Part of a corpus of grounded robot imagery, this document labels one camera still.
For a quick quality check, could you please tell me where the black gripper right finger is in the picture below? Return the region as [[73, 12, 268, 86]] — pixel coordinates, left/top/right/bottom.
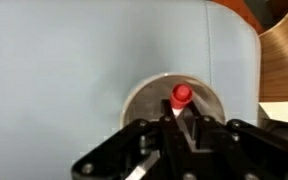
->
[[183, 100, 288, 180]]

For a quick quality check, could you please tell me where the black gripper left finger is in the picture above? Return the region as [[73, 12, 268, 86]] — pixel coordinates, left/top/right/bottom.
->
[[71, 98, 191, 180]]

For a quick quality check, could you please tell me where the small red cap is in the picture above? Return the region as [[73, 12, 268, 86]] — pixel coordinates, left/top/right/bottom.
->
[[169, 82, 194, 118]]

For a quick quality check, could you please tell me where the white mug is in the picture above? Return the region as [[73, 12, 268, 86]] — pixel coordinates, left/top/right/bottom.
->
[[119, 72, 227, 130]]

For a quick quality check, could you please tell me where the curved walnut wooden stool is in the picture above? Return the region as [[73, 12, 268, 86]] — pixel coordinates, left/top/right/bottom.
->
[[258, 0, 288, 103]]

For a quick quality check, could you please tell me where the light blue padded chair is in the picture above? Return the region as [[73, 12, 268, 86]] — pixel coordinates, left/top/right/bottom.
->
[[0, 0, 262, 180]]

